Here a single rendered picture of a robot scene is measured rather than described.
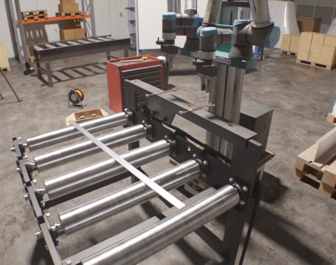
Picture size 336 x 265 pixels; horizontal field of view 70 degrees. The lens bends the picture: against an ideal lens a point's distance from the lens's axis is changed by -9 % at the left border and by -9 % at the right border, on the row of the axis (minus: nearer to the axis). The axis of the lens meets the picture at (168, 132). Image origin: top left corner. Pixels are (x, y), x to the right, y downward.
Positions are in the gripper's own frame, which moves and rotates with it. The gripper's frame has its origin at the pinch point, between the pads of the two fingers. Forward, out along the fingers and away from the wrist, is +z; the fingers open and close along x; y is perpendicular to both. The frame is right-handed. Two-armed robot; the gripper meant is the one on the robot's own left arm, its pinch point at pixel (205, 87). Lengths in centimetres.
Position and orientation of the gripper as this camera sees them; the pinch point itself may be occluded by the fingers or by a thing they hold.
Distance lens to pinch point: 153.1
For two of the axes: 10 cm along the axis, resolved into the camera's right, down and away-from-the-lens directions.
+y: 8.1, -2.7, 5.2
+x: -5.9, -3.7, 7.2
